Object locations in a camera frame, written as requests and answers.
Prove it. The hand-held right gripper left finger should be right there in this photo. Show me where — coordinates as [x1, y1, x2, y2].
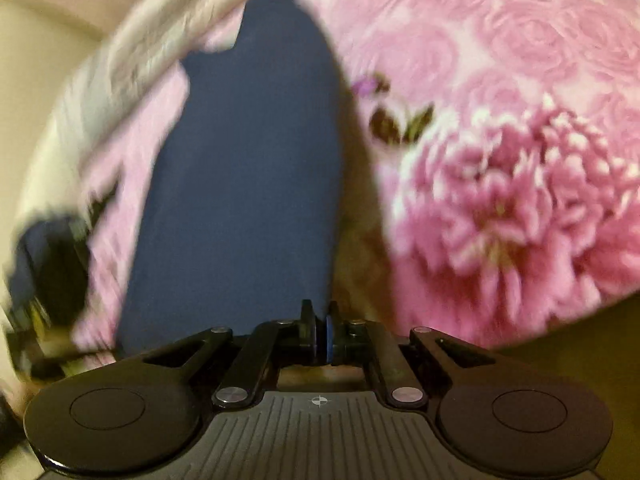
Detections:
[142, 299, 317, 413]

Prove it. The white ruffled bed sheet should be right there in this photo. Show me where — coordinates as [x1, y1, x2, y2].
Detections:
[15, 0, 301, 241]

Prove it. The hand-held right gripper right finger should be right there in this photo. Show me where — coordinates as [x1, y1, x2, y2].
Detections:
[325, 301, 497, 409]

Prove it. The pink floral fleece blanket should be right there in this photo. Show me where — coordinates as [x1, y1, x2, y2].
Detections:
[72, 0, 640, 366]

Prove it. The navy blue garment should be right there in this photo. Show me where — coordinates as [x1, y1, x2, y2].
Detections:
[116, 0, 351, 361]

